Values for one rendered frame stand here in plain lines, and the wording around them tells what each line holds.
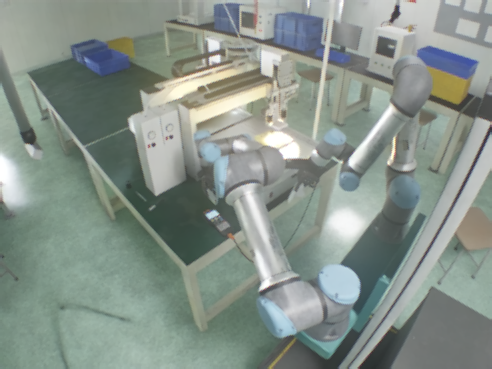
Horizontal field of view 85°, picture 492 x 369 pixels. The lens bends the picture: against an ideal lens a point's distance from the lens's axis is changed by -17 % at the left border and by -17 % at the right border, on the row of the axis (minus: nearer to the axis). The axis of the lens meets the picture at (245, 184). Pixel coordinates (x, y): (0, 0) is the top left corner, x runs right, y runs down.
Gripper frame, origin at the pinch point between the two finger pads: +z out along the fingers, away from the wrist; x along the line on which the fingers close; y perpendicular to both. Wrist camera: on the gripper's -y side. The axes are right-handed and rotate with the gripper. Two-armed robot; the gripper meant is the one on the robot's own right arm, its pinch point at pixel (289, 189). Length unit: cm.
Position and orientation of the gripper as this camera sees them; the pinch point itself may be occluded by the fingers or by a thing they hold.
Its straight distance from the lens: 142.2
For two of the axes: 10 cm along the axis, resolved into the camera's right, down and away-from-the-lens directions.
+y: 9.0, 4.1, 1.5
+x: 1.9, -6.7, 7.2
